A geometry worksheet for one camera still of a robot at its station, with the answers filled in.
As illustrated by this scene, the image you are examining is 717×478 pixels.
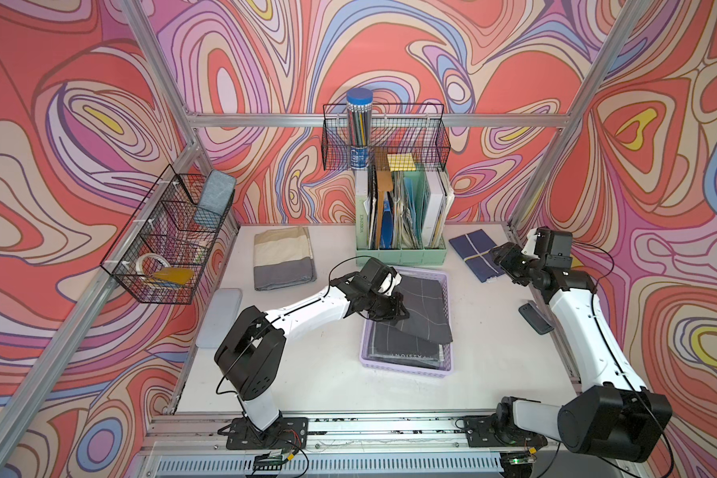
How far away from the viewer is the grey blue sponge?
799mm

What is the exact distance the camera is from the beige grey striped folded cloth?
1.03 meters

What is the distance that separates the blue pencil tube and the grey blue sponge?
357 millimetres

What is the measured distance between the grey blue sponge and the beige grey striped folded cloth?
288mm

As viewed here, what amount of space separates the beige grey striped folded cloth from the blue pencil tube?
41 centimetres

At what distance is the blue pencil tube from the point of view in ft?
2.41
